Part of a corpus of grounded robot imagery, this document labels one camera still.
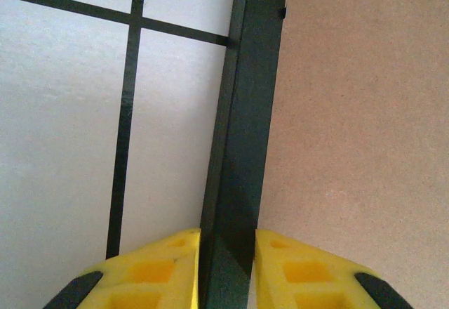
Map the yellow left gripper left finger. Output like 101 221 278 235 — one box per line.
43 228 201 309

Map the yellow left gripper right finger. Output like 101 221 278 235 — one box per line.
253 228 415 309

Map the brown backing board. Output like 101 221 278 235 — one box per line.
245 0 449 309

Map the black picture frame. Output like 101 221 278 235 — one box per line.
196 0 290 309

